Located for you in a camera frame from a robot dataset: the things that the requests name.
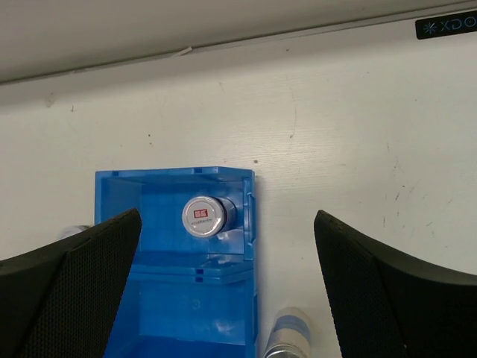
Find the far blue storage bin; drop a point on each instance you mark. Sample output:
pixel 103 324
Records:
pixel 160 195

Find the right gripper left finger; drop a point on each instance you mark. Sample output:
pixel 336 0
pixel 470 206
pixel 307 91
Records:
pixel 61 300

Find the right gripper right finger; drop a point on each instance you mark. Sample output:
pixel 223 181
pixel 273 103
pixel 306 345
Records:
pixel 386 303

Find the silver-lid blue-label bottle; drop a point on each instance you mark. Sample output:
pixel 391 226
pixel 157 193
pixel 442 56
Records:
pixel 290 335

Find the right black logo label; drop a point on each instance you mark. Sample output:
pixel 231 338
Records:
pixel 448 25

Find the white-lid spice jar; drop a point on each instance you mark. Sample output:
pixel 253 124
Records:
pixel 71 231
pixel 206 216

